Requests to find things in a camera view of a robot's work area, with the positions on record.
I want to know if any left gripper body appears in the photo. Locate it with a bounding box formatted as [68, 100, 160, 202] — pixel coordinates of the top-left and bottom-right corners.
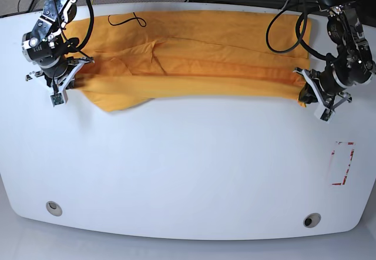
[294, 54, 375, 111]

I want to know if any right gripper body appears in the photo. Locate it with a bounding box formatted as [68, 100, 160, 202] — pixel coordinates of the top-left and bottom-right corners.
[21, 32, 91, 98]

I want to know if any orange yellow t-shirt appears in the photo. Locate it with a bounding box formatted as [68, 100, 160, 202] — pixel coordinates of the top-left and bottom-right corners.
[75, 11, 310, 112]

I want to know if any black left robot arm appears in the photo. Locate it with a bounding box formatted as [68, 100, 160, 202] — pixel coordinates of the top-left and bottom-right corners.
[295, 0, 375, 122]

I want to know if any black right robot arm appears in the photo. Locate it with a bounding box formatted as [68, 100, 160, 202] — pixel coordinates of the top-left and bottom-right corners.
[21, 0, 94, 106]

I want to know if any red tape marker rectangle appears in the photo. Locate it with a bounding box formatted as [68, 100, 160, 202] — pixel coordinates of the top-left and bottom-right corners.
[328, 141, 355, 186]

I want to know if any left table grommet hole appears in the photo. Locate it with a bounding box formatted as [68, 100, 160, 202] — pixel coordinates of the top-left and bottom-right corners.
[46, 201, 62, 217]

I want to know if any table grommet hole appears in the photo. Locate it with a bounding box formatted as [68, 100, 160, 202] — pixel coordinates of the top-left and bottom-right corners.
[46, 201, 62, 217]
[303, 213, 321, 228]

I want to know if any right table grommet hole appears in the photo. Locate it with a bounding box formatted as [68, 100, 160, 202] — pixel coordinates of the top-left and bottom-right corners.
[303, 213, 321, 228]

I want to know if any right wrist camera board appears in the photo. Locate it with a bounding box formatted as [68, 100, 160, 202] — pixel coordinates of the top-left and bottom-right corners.
[51, 93, 68, 107]

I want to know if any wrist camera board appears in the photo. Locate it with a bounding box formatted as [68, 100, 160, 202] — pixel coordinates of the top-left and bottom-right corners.
[314, 106, 335, 123]
[51, 93, 68, 107]

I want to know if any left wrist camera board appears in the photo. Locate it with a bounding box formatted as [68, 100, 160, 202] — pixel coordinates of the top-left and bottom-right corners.
[314, 106, 335, 123]

